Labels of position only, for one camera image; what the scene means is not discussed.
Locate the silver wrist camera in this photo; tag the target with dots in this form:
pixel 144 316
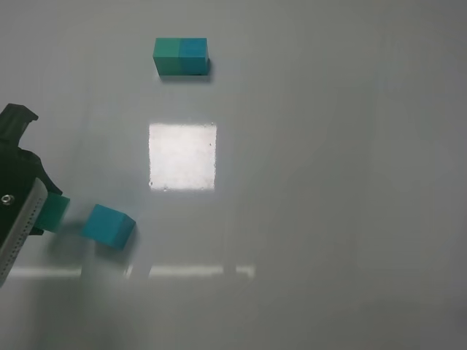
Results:
pixel 19 213

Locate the blue cube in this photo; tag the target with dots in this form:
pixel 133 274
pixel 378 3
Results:
pixel 109 227

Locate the blue template block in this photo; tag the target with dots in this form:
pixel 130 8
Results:
pixel 194 56

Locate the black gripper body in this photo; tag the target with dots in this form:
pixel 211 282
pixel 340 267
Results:
pixel 20 167

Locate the green cube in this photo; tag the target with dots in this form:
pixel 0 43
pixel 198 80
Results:
pixel 52 213

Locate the green template block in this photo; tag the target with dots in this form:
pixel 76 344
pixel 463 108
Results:
pixel 166 56

